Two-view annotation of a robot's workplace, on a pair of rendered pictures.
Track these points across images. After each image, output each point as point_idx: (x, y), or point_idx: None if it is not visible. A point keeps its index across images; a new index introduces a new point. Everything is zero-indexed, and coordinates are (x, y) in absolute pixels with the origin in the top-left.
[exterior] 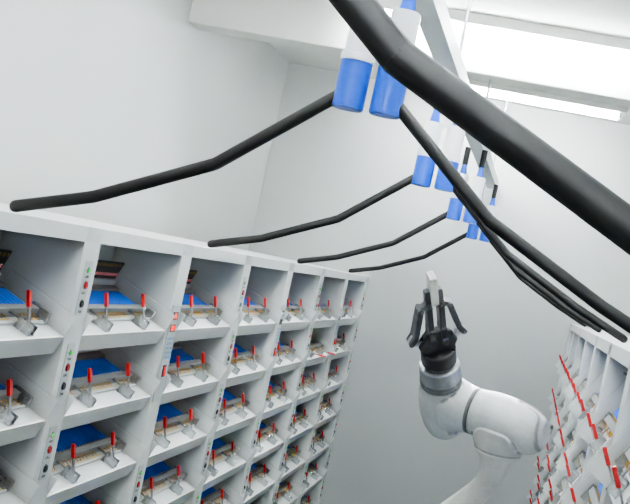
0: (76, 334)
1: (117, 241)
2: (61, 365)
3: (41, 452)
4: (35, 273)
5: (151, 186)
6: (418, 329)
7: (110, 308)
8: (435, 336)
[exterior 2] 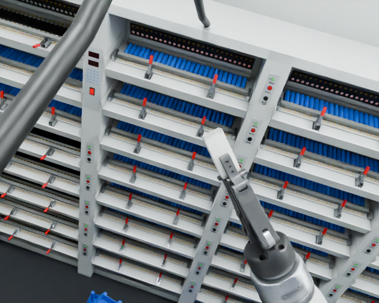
0: (263, 115)
1: (319, 71)
2: (246, 127)
3: None
4: (258, 74)
5: (196, 7)
6: (230, 198)
7: (351, 124)
8: (240, 220)
